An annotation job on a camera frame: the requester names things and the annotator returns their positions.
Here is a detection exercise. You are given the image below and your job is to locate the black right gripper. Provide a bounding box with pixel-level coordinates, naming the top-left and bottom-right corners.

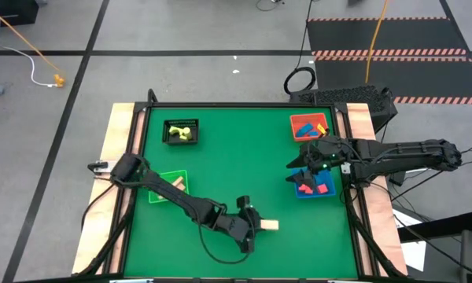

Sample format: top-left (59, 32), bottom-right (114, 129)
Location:
top-left (285, 135), bottom-right (355, 183)

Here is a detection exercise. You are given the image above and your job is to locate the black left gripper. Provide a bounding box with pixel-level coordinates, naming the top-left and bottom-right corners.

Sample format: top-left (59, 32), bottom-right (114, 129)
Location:
top-left (216, 195), bottom-right (267, 255)

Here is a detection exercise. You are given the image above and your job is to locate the blue plastic basket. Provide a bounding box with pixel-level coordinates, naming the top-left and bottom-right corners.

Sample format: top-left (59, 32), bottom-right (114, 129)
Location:
top-left (291, 169), bottom-right (337, 200)

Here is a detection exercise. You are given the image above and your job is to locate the red plastic basket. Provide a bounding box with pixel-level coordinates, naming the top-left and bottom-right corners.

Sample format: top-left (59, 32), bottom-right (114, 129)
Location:
top-left (289, 112), bottom-right (331, 143)

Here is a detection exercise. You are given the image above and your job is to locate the green table mat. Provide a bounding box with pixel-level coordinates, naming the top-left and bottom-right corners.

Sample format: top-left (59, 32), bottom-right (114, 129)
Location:
top-left (124, 105), bottom-right (360, 279)

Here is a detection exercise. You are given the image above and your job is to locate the black mesh computer case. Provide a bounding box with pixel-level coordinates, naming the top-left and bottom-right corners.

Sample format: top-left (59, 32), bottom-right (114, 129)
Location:
top-left (289, 85), bottom-right (399, 133)

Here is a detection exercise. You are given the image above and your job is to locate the green plastic basket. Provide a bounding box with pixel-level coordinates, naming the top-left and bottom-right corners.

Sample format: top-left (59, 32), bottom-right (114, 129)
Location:
top-left (148, 169), bottom-right (190, 205)

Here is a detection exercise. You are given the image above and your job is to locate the black plastic basket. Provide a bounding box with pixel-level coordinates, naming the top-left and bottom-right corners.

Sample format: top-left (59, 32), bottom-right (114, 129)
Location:
top-left (162, 118), bottom-right (201, 146)

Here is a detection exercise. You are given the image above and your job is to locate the white paper sheet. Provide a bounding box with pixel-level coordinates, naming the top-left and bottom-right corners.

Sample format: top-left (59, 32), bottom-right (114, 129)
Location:
top-left (393, 208), bottom-right (428, 273)

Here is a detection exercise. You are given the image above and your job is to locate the black base bar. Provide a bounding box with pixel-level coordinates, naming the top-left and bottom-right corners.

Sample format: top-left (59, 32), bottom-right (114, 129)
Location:
top-left (396, 210), bottom-right (472, 243)

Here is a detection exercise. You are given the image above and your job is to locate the black hazard-striped floor mat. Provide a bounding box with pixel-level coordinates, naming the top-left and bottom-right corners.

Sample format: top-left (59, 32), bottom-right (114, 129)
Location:
top-left (306, 17), bottom-right (472, 106)

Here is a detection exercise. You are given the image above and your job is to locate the black cabinet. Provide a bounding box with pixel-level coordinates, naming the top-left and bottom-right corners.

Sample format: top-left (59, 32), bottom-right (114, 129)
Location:
top-left (0, 0), bottom-right (40, 30)

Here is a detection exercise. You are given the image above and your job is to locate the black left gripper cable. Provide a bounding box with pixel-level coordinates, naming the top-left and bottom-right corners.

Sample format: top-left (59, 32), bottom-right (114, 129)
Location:
top-left (197, 223), bottom-right (254, 266)

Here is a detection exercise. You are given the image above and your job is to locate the black table frame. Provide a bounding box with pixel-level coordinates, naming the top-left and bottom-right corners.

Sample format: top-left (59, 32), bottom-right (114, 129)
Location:
top-left (72, 88), bottom-right (408, 283)

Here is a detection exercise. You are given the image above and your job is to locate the black coiled cable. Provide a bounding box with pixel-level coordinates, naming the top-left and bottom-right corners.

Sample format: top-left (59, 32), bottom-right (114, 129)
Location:
top-left (283, 0), bottom-right (317, 96)

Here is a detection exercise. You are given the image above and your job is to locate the yellow hanging cable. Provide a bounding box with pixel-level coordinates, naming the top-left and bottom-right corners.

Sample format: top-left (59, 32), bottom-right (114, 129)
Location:
top-left (364, 0), bottom-right (391, 85)

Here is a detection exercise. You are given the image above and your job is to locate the thin black cable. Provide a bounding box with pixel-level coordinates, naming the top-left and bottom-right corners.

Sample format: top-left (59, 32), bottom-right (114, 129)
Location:
top-left (255, 0), bottom-right (286, 13)

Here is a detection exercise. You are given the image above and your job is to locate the orange extension cable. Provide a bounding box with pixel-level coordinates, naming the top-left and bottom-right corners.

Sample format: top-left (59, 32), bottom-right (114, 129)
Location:
top-left (0, 2), bottom-right (66, 89)

